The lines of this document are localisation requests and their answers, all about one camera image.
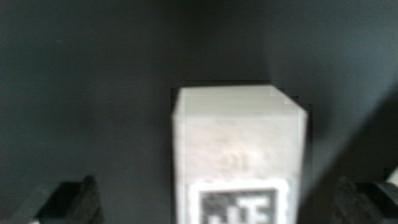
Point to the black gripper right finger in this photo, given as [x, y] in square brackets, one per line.
[364, 203]

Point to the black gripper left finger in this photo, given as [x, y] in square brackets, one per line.
[73, 205]

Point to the white table leg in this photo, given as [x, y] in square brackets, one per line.
[238, 129]

